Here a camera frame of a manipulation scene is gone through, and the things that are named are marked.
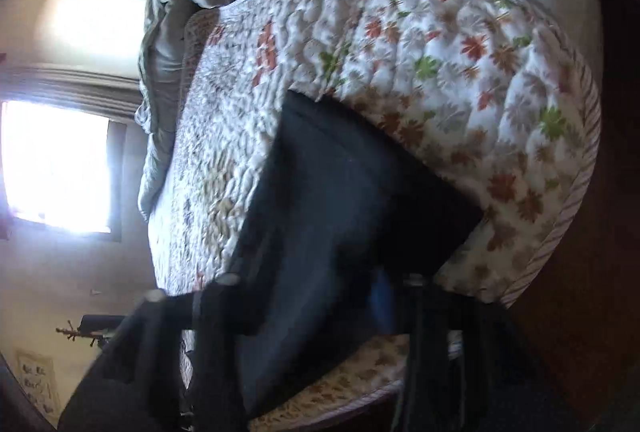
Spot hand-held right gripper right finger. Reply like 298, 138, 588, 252
369, 271, 507, 432

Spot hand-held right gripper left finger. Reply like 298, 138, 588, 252
59, 273, 248, 432

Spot black pants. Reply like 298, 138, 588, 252
232, 89, 485, 418

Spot black hanging garment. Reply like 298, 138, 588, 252
80, 313, 127, 335

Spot window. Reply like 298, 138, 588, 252
0, 96, 127, 243

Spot floral quilt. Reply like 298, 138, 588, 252
147, 0, 603, 432

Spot wooden wall coat rack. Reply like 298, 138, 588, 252
55, 319, 126, 352

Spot wall poster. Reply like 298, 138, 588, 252
15, 349, 62, 417

